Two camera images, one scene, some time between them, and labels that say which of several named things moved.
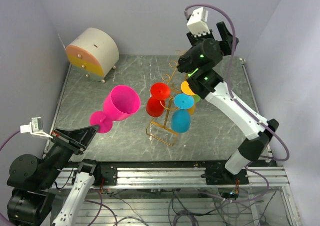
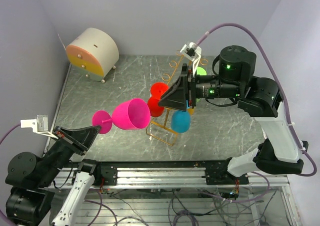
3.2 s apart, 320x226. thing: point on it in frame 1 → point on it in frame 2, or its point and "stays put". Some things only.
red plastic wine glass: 156,104 stays put
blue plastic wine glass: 181,119 stays put
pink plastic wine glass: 122,103 → 133,114
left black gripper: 77,138 stays put
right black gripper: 227,44 → 176,97
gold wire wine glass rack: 164,133 stays put
